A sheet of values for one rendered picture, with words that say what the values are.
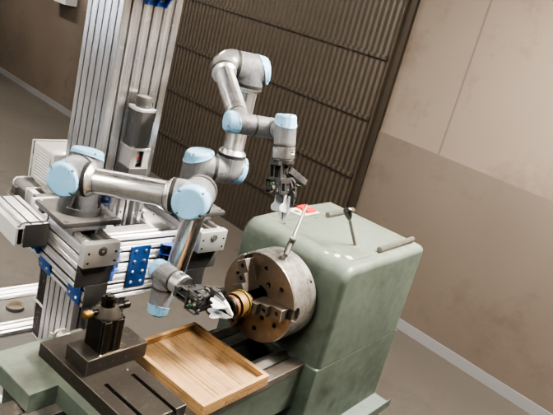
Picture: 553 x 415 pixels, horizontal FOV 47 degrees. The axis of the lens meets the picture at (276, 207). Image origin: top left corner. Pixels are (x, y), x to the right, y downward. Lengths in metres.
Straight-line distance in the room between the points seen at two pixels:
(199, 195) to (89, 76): 0.78
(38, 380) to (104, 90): 1.10
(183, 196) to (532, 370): 2.95
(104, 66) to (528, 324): 3.03
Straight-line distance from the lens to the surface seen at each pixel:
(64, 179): 2.13
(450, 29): 4.56
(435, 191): 4.51
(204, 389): 2.01
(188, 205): 2.01
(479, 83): 4.40
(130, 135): 2.45
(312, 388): 2.33
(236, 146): 2.57
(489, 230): 4.35
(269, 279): 2.12
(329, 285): 2.17
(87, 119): 2.56
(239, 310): 2.05
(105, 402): 1.76
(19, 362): 1.95
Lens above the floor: 2.04
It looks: 18 degrees down
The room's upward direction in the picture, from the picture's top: 15 degrees clockwise
